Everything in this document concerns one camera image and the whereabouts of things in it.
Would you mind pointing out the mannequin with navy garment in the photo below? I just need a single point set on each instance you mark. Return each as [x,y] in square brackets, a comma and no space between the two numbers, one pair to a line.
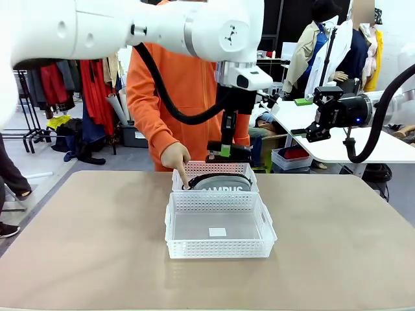
[356,55]

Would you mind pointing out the yellow hanging garment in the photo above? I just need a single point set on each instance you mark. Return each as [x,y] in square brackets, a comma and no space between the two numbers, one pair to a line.
[376,64]

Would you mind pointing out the person's right forearm orange sleeve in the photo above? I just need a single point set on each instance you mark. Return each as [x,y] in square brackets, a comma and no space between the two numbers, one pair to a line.
[152,126]

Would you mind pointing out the grey CAMPUS pouch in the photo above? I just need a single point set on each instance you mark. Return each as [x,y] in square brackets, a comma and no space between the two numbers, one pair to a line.
[220,185]

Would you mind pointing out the white perforated plastic basket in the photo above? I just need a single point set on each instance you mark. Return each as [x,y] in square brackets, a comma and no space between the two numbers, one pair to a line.
[220,246]
[210,168]

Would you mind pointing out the black metal clothes rack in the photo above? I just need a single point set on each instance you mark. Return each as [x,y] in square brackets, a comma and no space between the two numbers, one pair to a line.
[30,129]

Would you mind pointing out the black clothing pile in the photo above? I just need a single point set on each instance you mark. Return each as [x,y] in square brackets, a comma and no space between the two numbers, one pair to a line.
[84,145]

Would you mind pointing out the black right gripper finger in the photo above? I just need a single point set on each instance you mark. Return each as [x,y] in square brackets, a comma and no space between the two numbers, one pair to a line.
[327,94]
[319,133]

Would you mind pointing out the black tripod pole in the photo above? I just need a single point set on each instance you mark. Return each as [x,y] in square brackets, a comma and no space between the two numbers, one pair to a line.
[327,58]

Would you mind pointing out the long red hanging dress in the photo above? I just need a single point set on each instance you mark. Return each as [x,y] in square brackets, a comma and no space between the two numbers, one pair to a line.
[95,97]

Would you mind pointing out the bystander dark shoe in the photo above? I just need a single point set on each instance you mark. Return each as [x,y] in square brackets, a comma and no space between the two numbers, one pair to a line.
[8,230]

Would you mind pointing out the white background table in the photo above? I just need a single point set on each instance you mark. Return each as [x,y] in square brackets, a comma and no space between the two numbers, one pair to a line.
[327,152]

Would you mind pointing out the red hanging jacket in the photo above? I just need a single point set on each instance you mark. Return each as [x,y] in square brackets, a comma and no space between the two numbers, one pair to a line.
[53,84]

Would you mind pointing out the bystander dark trouser leg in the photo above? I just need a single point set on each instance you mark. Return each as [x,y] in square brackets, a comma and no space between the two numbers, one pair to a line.
[13,175]

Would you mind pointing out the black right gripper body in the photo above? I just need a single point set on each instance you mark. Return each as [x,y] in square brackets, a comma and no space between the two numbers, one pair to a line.
[347,110]

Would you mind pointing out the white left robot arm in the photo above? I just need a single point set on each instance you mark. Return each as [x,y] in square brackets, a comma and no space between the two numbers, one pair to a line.
[97,29]

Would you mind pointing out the mannequin with white shirt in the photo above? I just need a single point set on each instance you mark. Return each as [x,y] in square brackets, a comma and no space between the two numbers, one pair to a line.
[337,52]

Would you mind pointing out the grey plastic bin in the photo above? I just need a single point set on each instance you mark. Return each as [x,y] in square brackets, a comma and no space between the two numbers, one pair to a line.
[133,136]

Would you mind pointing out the mannequin with beige jacket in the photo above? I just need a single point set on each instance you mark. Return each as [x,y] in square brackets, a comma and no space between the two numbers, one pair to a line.
[301,55]

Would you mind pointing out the white square basket label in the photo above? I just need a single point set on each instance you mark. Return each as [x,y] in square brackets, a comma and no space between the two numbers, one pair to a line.
[217,232]

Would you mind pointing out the black stapler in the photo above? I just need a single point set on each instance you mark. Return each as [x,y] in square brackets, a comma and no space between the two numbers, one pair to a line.
[240,154]

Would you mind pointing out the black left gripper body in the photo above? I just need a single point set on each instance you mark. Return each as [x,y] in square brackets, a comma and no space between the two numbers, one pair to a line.
[236,102]

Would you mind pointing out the beige mannequin limb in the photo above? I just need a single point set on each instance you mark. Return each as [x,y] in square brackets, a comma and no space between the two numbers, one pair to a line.
[405,131]

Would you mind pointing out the beige hanging garment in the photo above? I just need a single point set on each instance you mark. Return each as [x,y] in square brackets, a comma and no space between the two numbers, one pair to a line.
[113,69]

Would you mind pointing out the clear storage bin red contents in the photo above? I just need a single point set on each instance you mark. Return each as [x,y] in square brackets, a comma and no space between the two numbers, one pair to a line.
[291,158]

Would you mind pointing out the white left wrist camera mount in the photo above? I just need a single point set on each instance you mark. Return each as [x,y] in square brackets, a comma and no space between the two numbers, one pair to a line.
[253,77]

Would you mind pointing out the person's right hand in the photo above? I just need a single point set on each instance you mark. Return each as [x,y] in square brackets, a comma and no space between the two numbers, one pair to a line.
[176,155]

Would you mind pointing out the person in orange hoodie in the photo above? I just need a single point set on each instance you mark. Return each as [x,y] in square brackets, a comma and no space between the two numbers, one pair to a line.
[191,84]

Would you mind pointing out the rolled paper tubes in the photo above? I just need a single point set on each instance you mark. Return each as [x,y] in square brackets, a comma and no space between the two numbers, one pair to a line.
[120,107]

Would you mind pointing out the grey hanging jacket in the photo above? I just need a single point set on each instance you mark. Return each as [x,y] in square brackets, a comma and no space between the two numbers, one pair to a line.
[69,74]

